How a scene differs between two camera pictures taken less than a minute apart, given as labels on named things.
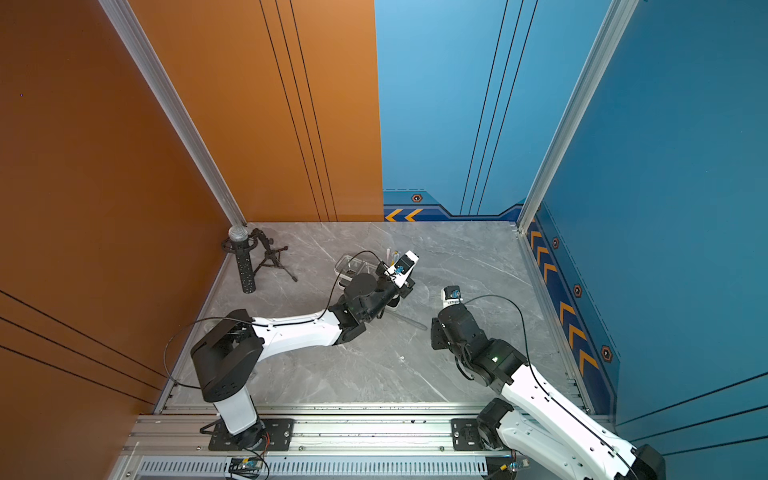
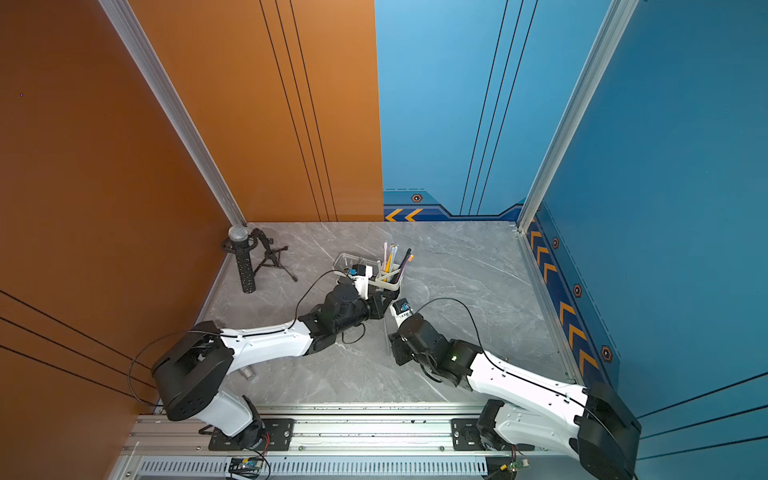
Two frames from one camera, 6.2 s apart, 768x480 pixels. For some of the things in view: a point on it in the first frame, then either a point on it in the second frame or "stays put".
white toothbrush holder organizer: [347, 267] stays put
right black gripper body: [440, 340] to [403, 352]
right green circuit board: [514, 466] stays put
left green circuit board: [245, 467] stays put
